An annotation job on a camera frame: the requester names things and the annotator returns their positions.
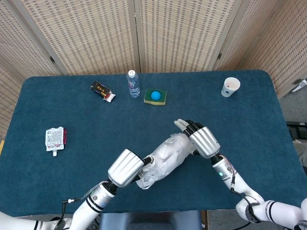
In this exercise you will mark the white floral paper cup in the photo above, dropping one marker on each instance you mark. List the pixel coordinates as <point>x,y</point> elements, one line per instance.
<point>227,92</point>

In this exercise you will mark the white red spout pouch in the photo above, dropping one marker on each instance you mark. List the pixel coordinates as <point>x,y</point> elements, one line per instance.
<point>54,139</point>

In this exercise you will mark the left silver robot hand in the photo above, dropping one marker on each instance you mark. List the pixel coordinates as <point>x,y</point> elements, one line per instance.
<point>124,169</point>

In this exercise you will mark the blue felt tablecloth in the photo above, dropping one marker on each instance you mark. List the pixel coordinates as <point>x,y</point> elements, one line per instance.
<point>96,134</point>

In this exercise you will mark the black equipment bar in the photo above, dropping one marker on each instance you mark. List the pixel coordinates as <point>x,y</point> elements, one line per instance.
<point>297,129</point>

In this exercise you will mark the clear plastic water bottle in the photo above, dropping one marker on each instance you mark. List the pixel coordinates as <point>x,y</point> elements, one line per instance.
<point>134,86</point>

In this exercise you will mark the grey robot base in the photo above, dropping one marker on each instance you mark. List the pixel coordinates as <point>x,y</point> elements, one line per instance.
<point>148,220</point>

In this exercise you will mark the black screen hinge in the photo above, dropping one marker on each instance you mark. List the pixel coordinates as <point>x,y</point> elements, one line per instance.
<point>52,60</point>
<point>219,56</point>

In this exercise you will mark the woven folding screen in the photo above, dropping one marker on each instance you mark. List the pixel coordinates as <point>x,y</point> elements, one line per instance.
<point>96,36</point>

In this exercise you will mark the green yellow sponge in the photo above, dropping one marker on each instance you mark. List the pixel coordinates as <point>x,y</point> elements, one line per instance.
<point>162,97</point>

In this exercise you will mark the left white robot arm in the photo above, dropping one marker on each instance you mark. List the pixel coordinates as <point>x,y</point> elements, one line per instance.
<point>93,203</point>

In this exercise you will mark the white garment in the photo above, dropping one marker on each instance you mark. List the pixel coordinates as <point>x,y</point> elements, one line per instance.
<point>160,167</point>

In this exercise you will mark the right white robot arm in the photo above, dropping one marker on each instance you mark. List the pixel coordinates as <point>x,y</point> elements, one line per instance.
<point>278,210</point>

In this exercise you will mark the black snack packet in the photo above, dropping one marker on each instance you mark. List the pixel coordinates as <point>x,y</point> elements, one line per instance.
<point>98,88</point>

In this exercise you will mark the translucent white plastic bag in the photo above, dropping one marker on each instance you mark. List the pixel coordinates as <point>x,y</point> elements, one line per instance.
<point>170,153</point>

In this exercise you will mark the silver metal bracket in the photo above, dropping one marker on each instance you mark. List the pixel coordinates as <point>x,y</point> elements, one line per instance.
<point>299,84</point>

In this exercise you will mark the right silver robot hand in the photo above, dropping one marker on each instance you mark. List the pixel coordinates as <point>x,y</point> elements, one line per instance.
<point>205,142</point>

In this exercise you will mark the blue ball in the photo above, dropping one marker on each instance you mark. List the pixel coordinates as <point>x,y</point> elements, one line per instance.
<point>156,95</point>

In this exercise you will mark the grey beige fabric bundle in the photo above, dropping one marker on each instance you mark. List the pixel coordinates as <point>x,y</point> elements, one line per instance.
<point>301,151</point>

